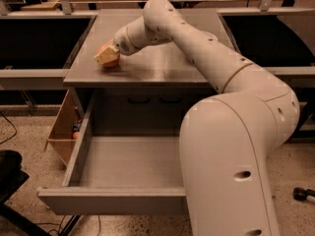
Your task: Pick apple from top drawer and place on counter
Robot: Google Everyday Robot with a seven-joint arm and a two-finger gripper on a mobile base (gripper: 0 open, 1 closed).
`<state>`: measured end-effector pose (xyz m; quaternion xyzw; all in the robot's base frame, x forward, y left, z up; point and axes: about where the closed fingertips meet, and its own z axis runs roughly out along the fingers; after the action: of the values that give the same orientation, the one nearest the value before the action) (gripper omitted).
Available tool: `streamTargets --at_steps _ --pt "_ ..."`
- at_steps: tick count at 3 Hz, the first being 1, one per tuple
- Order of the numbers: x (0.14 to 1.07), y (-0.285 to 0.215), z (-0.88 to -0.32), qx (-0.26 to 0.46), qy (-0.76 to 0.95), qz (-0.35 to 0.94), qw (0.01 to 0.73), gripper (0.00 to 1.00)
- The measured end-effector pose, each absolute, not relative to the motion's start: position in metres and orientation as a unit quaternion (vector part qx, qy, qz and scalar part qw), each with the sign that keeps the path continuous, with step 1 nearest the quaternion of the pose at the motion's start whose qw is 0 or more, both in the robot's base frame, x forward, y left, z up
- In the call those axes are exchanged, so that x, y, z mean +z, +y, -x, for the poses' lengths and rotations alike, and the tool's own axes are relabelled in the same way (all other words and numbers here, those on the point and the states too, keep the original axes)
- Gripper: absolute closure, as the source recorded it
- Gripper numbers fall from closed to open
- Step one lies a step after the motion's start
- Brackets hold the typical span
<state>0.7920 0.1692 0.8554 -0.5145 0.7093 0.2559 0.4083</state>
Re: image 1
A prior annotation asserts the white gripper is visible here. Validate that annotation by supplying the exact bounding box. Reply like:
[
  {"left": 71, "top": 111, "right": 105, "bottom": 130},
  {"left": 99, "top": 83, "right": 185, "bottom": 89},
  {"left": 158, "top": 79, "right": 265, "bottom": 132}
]
[{"left": 94, "top": 26, "right": 144, "bottom": 66}]

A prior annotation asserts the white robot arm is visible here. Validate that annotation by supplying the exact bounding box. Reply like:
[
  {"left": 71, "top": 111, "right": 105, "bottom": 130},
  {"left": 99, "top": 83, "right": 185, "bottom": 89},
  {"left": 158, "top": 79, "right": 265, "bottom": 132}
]
[{"left": 94, "top": 0, "right": 300, "bottom": 236}]

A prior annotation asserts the grey cabinet counter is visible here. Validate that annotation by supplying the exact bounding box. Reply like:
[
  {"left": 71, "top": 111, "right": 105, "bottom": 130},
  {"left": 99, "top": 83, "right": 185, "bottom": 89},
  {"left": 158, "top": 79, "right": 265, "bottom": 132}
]
[{"left": 63, "top": 8, "right": 252, "bottom": 89}]

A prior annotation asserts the open grey top drawer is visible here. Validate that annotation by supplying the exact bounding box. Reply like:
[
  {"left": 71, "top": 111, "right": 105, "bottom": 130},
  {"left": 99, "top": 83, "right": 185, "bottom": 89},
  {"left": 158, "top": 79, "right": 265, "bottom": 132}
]
[{"left": 37, "top": 91, "right": 188, "bottom": 215}]

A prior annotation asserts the small orange ball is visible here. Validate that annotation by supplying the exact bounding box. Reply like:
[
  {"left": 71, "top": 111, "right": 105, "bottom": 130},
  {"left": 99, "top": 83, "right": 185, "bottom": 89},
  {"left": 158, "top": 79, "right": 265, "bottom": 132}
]
[{"left": 72, "top": 132, "right": 80, "bottom": 140}]

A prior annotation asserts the white ceramic bowl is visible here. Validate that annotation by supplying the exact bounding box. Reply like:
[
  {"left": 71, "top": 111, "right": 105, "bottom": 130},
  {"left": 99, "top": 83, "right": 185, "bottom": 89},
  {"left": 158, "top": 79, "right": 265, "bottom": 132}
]
[{"left": 202, "top": 31, "right": 218, "bottom": 41}]

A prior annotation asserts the wooden side box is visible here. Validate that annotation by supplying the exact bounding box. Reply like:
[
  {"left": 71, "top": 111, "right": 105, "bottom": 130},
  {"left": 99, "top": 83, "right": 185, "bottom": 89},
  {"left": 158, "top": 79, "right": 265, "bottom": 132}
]
[{"left": 46, "top": 91, "right": 81, "bottom": 165}]

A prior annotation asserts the black chair base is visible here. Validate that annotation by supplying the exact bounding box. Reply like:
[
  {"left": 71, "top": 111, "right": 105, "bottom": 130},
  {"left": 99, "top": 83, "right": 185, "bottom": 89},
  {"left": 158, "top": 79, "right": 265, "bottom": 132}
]
[{"left": 0, "top": 148, "right": 82, "bottom": 236}]

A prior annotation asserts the black caster wheel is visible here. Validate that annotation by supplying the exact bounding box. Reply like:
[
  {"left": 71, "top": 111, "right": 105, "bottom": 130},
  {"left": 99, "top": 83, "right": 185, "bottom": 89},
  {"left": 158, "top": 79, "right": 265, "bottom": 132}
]
[{"left": 293, "top": 188, "right": 315, "bottom": 202}]

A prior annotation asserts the left black drawer handle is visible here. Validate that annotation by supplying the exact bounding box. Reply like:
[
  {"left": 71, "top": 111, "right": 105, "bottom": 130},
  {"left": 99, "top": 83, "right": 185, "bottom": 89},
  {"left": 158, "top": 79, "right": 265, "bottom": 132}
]
[{"left": 128, "top": 95, "right": 151, "bottom": 104}]

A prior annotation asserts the black drawer handle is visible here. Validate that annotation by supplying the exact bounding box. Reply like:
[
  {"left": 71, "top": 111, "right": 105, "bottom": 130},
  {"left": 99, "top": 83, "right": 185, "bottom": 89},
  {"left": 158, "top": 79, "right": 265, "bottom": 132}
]
[
  {"left": 159, "top": 94, "right": 182, "bottom": 104},
  {"left": 128, "top": 95, "right": 151, "bottom": 104}
]

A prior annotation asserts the right black drawer handle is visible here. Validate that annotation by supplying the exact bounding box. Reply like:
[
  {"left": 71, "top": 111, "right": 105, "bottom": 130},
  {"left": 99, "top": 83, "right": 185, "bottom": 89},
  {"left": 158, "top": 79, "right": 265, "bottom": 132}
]
[{"left": 159, "top": 94, "right": 182, "bottom": 104}]

